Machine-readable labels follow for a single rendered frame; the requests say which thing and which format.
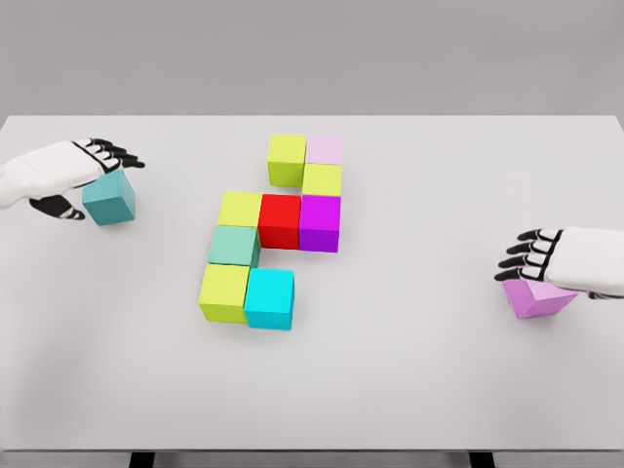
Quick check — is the red block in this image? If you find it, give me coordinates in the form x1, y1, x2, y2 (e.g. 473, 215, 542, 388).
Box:
256, 193, 303, 252

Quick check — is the mint green block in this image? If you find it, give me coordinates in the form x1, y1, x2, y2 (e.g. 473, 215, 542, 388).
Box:
207, 224, 262, 269

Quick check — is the pale pink block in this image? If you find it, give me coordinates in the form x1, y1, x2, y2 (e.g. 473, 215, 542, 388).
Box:
304, 135, 345, 168

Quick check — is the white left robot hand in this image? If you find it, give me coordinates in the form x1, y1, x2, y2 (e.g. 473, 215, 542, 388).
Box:
19, 137, 146, 223

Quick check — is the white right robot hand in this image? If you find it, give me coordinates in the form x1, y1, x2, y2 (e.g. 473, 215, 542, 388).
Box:
493, 225, 624, 301

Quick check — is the dark teal block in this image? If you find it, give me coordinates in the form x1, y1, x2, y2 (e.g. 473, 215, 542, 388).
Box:
81, 169, 138, 227

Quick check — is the yellow-green block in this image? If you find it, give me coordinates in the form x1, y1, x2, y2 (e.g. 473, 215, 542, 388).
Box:
197, 262, 252, 325
215, 190, 265, 230
301, 163, 344, 198
266, 134, 309, 188

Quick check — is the cyan block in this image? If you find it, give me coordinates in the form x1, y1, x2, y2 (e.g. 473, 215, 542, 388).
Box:
243, 267, 296, 332

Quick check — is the magenta block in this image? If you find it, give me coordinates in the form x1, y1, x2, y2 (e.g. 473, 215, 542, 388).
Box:
297, 194, 342, 254

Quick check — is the lilac block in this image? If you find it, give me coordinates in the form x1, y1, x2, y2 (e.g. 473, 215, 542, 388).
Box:
501, 278, 580, 321

